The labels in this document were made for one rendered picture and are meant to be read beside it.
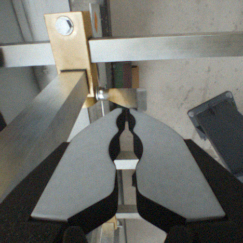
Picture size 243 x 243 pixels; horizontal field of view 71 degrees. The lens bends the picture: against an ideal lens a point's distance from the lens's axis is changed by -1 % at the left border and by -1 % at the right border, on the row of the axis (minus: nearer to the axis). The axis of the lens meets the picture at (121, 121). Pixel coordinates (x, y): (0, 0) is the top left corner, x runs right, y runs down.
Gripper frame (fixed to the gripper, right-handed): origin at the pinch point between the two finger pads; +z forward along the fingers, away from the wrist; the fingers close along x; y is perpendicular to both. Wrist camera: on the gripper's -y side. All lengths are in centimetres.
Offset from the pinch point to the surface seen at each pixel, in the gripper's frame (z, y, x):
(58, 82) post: 9.5, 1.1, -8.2
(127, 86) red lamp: 31.0, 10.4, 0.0
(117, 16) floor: 101, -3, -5
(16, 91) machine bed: 28.8, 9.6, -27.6
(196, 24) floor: 101, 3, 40
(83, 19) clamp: 14.4, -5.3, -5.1
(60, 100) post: 4.5, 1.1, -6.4
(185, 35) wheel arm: 15.5, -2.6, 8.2
